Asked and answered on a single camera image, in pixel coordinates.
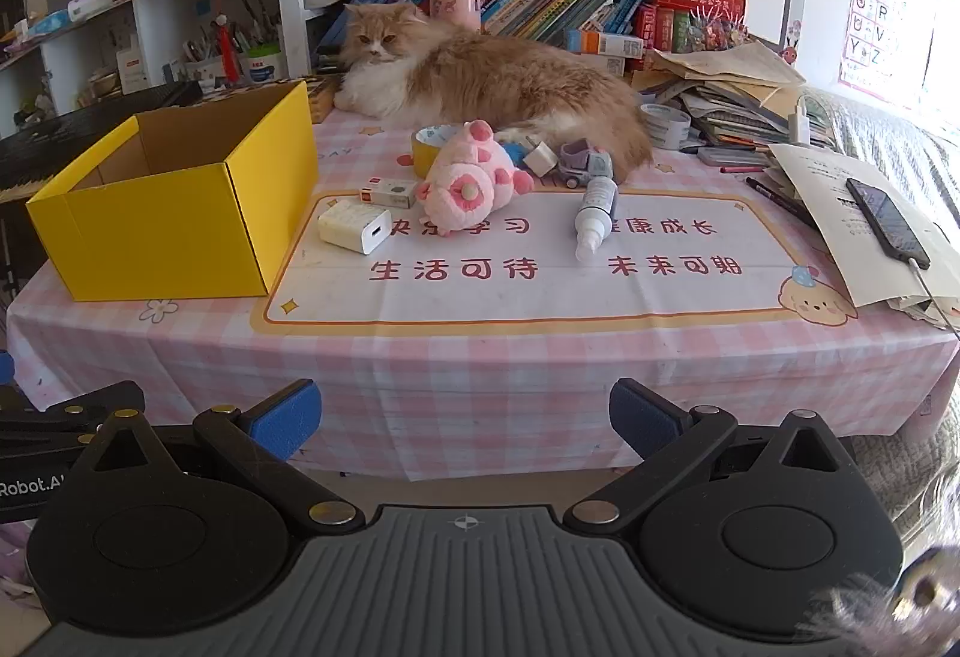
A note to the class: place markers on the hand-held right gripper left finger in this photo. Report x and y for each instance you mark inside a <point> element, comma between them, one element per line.
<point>289,421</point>

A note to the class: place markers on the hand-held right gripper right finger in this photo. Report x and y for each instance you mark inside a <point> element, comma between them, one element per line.
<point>645,417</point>

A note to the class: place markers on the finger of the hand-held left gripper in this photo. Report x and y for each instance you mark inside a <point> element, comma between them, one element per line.
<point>90,406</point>
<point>4,368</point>

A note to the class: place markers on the yellow cardboard box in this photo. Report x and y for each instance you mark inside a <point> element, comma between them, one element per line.
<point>172,229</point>

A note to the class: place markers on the white power bank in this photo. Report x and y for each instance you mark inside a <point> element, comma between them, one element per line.
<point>349,226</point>

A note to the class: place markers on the small white staple box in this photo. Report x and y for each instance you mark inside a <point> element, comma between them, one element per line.
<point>390,192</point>

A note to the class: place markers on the purple blue toy truck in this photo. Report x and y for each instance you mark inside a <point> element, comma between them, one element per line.
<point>585,162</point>

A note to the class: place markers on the white eraser cube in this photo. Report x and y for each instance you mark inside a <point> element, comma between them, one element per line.
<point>540,158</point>

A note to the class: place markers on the pink plush pig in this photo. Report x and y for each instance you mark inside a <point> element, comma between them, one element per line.
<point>465,184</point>

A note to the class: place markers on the yellow tape roll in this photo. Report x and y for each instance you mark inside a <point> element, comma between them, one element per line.
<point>424,154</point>

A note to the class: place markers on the desktop with pink checked cloth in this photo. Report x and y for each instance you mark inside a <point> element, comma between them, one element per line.
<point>480,372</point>

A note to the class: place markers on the black electronic keyboard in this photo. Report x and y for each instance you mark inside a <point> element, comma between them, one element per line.
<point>75,132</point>

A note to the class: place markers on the black pen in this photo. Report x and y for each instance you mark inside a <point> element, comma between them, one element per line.
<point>780,201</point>

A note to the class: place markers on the red pen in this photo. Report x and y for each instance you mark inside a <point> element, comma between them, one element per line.
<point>742,169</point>

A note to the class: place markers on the grey pencil case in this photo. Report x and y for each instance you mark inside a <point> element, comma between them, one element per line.
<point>731,156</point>

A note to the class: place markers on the white paper sheets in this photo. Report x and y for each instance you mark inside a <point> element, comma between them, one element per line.
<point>825,207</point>

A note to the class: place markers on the white tape roll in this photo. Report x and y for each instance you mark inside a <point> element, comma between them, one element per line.
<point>664,128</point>

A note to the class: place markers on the small blue plastic item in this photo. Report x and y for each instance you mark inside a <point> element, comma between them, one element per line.
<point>514,154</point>

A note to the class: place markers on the black smartphone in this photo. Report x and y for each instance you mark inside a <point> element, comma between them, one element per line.
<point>885,218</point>

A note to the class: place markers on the white carton with red label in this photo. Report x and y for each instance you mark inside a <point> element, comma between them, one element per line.
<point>133,72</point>

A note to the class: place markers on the wooden chessboard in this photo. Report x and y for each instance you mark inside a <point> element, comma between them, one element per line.
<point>324,98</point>

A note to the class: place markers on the fluffy grey charm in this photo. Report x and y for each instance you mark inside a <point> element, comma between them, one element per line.
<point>922,597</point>

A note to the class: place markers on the small white bottle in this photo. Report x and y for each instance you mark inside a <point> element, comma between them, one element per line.
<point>801,124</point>

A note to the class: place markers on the blue wipes pack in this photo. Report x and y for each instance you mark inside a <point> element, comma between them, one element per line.
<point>49,22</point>

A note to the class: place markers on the pile of papers and notebooks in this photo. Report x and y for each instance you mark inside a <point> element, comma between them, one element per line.
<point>735,79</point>

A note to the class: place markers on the green lid jar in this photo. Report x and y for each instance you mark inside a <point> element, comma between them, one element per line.
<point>264,68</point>

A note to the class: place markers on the white pen holder with pens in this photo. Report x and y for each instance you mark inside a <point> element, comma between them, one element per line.
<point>202,53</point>

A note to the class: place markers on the red tassel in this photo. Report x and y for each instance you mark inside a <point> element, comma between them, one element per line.
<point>229,53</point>

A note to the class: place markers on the orange white cat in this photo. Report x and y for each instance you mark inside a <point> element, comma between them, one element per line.
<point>487,79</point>

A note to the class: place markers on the grey knitted blanket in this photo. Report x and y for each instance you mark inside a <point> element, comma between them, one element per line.
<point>885,132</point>

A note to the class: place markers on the white tissue pack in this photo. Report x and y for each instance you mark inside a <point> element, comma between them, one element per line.
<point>90,3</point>

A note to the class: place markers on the orange white carton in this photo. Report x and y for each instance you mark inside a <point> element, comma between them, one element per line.
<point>607,43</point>

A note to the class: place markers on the colourful trinket bag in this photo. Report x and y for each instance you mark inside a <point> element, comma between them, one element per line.
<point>716,34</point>

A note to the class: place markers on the row of blue green books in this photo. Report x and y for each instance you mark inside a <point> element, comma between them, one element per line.
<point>540,1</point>

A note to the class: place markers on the pink cup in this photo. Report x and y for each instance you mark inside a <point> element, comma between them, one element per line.
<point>454,8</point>

